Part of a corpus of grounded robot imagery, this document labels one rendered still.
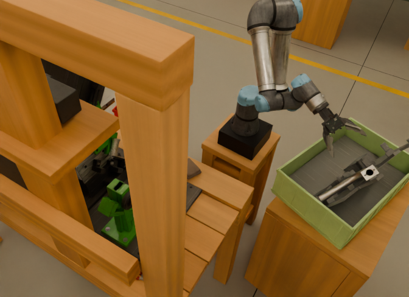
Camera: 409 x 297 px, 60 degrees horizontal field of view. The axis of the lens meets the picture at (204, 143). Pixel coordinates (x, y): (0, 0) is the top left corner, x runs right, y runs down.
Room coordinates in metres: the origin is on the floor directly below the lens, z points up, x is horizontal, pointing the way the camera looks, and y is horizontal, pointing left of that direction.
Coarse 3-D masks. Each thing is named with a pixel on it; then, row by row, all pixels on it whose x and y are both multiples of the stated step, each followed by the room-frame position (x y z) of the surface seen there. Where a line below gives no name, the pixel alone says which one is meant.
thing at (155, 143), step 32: (0, 64) 0.58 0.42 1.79; (32, 64) 0.64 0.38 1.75; (0, 96) 0.61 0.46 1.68; (32, 96) 0.62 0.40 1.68; (0, 128) 0.64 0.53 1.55; (32, 128) 0.59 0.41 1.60; (128, 128) 0.44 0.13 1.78; (160, 128) 0.41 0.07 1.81; (128, 160) 0.44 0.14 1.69; (160, 160) 0.41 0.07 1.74; (32, 192) 0.63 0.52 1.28; (64, 192) 0.61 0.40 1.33; (160, 192) 0.41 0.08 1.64; (160, 224) 0.41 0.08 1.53; (160, 256) 0.41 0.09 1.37; (160, 288) 0.42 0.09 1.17
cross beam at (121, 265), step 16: (0, 176) 0.69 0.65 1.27; (0, 192) 0.63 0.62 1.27; (16, 192) 0.63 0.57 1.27; (16, 208) 0.61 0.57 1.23; (32, 208) 0.58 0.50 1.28; (48, 208) 0.59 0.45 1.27; (48, 224) 0.54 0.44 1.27; (64, 224) 0.54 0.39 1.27; (80, 224) 0.54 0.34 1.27; (64, 240) 0.52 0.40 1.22; (80, 240) 0.49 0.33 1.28; (96, 240) 0.49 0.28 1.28; (96, 256) 0.46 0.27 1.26; (112, 256) 0.45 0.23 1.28; (128, 256) 0.45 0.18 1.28; (112, 272) 0.43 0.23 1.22; (128, 272) 0.41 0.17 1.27
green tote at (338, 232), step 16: (368, 128) 1.43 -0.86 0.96; (320, 144) 1.32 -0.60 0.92; (368, 144) 1.40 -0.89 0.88; (304, 160) 1.24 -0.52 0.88; (400, 160) 1.27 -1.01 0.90; (288, 176) 1.06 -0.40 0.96; (288, 192) 1.03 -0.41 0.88; (304, 192) 0.98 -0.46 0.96; (304, 208) 0.96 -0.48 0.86; (320, 208) 0.91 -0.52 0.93; (320, 224) 0.89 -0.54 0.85; (336, 224) 0.85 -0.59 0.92; (336, 240) 0.82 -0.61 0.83
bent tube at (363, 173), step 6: (366, 168) 0.94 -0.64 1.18; (372, 168) 0.94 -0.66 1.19; (354, 174) 1.01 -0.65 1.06; (360, 174) 1.00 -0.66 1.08; (366, 174) 0.97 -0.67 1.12; (372, 174) 0.92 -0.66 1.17; (348, 180) 1.00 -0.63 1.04; (354, 180) 0.99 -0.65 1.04; (366, 180) 0.91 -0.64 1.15; (336, 186) 0.98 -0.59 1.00; (342, 186) 0.98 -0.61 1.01; (324, 192) 0.97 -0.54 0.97; (330, 192) 0.97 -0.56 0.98; (336, 192) 0.97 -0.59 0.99; (324, 198) 0.95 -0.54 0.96
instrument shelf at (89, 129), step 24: (72, 120) 0.70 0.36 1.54; (96, 120) 0.71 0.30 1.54; (0, 144) 0.59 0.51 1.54; (24, 144) 0.60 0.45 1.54; (48, 144) 0.60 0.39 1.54; (72, 144) 0.61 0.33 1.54; (96, 144) 0.64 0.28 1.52; (24, 168) 0.55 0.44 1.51; (48, 168) 0.53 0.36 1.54; (72, 168) 0.56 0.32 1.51
